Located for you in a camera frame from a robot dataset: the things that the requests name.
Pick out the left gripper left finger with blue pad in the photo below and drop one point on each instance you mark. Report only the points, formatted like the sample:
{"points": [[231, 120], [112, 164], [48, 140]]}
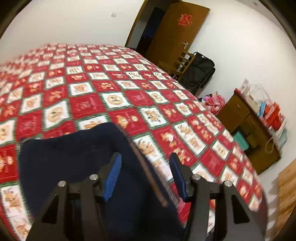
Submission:
{"points": [[73, 211]]}

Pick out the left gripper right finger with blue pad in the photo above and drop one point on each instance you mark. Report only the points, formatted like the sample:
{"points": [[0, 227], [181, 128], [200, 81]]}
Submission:
{"points": [[233, 219]]}

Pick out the navy patterned knit sweater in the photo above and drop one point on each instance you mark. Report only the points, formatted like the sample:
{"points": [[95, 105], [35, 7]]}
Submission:
{"points": [[140, 207]]}

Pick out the brown wooden dresser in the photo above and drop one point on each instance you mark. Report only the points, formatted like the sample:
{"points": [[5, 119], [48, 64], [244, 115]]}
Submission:
{"points": [[238, 116]]}

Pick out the pink red plastic bag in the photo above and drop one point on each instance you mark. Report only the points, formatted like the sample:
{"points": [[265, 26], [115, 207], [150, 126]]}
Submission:
{"points": [[214, 102]]}

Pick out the red gift bag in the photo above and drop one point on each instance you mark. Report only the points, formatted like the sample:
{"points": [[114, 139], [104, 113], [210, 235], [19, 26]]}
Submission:
{"points": [[272, 115]]}

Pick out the red patchwork bedspread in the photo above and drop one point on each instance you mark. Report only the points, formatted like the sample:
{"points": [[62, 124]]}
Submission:
{"points": [[59, 89]]}

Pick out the black bag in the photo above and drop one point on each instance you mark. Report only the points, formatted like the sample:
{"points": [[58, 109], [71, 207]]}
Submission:
{"points": [[198, 74]]}

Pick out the wooden chair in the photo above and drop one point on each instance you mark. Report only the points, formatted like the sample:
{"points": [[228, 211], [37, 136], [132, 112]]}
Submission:
{"points": [[179, 67]]}

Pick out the brown wooden door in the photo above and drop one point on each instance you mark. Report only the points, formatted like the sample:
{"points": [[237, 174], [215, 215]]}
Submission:
{"points": [[171, 39]]}

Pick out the red double happiness decoration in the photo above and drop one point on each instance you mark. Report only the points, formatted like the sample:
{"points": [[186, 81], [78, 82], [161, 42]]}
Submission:
{"points": [[185, 20]]}

